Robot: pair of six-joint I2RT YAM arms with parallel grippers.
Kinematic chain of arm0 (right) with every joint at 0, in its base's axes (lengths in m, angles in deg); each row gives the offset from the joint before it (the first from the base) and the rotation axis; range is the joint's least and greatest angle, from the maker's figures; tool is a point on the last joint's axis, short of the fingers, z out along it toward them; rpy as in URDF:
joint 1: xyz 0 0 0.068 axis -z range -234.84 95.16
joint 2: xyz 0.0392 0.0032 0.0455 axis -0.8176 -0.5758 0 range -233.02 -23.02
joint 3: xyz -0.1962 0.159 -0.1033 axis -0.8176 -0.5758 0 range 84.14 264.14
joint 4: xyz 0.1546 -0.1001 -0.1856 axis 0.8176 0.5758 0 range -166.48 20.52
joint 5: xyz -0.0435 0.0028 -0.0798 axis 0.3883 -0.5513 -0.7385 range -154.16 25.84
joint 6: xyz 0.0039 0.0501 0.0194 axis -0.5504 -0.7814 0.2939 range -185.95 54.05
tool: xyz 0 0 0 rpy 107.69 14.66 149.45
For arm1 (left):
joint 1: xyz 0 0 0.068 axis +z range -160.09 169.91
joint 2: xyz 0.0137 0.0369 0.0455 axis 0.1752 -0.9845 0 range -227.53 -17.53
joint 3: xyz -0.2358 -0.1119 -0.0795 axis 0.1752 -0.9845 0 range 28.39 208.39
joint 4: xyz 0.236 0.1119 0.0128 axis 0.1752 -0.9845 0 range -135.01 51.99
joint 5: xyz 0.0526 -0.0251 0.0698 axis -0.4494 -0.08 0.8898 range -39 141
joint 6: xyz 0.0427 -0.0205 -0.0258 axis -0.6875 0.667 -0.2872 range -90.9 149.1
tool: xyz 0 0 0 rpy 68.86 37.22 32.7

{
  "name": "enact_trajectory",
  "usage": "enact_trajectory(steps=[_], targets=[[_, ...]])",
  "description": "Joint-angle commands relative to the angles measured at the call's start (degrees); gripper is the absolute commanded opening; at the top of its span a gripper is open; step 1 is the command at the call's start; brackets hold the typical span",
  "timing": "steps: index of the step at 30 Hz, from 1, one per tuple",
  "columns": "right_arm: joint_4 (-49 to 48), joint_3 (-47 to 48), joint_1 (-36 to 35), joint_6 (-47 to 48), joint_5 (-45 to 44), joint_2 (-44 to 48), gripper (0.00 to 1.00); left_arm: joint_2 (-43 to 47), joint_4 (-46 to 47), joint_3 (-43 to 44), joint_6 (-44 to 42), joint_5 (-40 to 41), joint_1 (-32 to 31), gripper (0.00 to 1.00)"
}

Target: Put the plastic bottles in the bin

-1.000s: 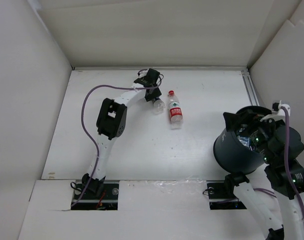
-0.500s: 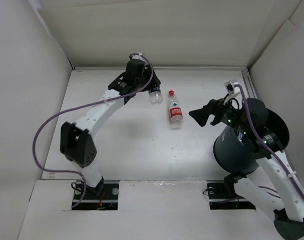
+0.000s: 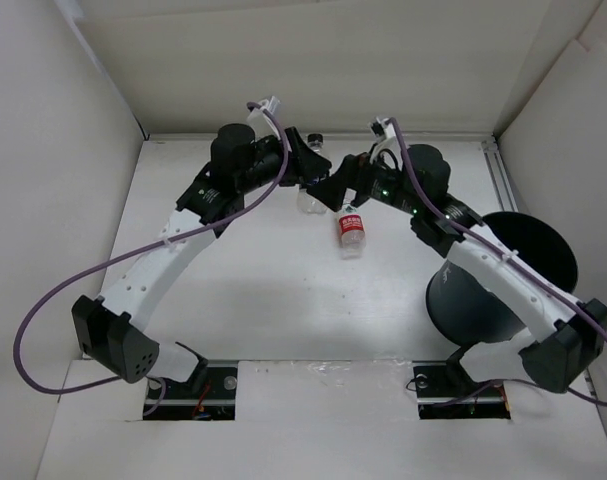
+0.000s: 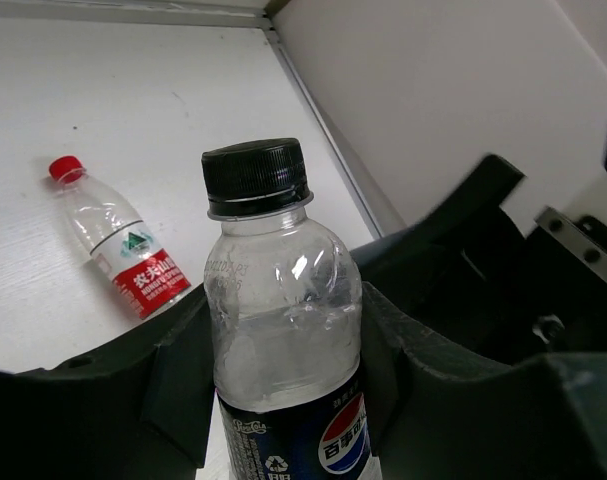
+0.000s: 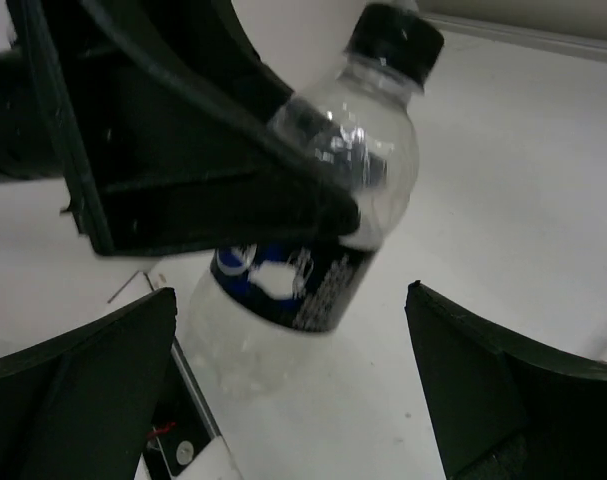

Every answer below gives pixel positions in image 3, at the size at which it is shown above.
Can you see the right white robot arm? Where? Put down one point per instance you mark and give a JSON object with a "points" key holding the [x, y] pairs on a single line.
{"points": [[441, 222]]}

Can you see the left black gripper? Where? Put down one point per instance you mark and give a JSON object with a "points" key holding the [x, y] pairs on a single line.
{"points": [[310, 163]]}

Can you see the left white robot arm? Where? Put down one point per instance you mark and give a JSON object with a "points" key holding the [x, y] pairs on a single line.
{"points": [[111, 327]]}

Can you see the clear bottle black cap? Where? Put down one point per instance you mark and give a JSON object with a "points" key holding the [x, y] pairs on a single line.
{"points": [[307, 204]]}

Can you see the clear bottle red cap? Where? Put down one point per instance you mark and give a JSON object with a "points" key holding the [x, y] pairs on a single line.
{"points": [[351, 232]]}

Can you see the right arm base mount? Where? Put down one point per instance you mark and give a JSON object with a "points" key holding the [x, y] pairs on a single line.
{"points": [[444, 392]]}

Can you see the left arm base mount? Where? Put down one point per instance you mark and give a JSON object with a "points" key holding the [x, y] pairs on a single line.
{"points": [[215, 401]]}

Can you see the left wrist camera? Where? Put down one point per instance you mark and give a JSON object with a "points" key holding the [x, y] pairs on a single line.
{"points": [[262, 114]]}

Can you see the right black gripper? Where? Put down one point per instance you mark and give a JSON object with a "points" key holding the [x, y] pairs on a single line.
{"points": [[354, 172]]}

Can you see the dark blue round bin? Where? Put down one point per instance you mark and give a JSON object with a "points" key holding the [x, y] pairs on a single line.
{"points": [[510, 292]]}

